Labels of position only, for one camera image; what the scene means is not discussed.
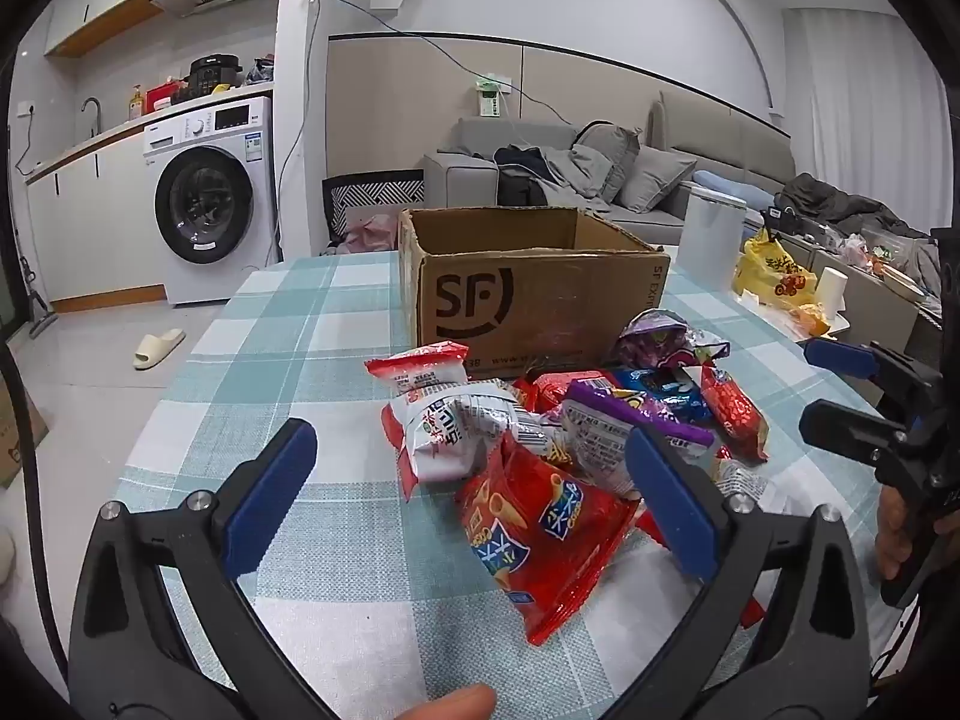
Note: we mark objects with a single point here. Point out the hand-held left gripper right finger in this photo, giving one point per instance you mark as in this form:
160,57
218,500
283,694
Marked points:
667,502

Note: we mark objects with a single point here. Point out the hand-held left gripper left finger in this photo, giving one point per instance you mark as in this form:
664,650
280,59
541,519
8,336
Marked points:
274,495

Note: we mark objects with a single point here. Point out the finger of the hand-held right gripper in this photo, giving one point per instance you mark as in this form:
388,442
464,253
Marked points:
847,427
840,358

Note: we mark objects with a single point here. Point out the purple snack packet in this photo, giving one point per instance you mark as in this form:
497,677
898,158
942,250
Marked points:
652,337
607,427

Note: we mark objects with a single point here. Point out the narrow red snack packet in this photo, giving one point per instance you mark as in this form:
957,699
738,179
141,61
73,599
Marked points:
739,412

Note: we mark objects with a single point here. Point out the blue cookie packet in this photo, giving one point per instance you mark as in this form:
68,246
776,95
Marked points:
667,390

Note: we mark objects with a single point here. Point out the red cone snack packet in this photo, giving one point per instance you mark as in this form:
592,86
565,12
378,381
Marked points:
540,540

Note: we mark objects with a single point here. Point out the large white red snack packet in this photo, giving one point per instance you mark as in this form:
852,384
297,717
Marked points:
442,435

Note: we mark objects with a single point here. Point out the small white red snack packet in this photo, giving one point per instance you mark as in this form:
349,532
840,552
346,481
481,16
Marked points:
420,369

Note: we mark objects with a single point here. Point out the brown cardboard box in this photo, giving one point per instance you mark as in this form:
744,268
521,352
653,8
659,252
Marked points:
525,300

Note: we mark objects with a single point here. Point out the person's right hand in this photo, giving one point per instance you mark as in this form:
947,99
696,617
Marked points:
892,532

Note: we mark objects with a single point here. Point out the person's left hand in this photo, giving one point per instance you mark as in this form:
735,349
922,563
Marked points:
450,705

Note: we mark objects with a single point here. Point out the white paper roll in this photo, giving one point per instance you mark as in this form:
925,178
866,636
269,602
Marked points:
831,289

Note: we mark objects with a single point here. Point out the white side table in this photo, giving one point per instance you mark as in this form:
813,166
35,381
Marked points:
765,311

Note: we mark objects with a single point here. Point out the yellow plastic bag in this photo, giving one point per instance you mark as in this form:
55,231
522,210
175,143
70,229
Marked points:
772,277

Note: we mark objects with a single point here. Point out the dark green jacket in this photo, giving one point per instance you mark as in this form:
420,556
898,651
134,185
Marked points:
840,202

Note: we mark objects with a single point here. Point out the green white checked tablecloth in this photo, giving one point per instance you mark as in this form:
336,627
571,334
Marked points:
300,330

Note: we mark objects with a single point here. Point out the white cylindrical bin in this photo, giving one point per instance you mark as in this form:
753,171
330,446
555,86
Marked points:
712,240

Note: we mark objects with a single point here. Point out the beige slipper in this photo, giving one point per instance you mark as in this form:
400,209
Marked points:
159,349

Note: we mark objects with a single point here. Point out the light blue blanket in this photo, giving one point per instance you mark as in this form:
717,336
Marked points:
724,184

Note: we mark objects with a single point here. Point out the grey pillow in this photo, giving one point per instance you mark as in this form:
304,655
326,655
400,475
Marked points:
652,176
611,154

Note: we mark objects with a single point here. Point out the pink plastic bag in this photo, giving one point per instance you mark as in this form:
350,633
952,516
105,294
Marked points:
371,234

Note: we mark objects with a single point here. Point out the white washing machine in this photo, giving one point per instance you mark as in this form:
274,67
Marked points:
210,202

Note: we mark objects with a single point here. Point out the black white patterned basket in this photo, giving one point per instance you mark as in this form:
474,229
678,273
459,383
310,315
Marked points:
375,191

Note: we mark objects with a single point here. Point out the white kitchen base cabinet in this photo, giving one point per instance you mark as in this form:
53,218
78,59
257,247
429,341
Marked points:
97,225

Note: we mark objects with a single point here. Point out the pile of grey dark clothes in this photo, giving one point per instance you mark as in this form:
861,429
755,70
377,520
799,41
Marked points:
555,169

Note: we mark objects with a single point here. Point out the grey sofa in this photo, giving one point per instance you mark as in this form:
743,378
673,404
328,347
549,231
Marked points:
465,180

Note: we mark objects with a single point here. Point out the yellow bottle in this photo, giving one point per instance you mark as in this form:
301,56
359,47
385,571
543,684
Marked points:
136,105

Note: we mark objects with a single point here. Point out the red box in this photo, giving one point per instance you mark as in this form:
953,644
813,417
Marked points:
161,96

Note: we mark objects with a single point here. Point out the grey bag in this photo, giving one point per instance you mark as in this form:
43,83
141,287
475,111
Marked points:
261,71

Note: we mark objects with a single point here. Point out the black pressure cooker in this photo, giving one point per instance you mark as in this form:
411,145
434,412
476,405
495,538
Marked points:
214,75

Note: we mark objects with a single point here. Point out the metal faucet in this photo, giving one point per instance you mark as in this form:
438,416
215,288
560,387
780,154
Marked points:
91,109

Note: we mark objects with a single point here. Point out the white wall cabinet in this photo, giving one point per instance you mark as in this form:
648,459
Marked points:
97,15

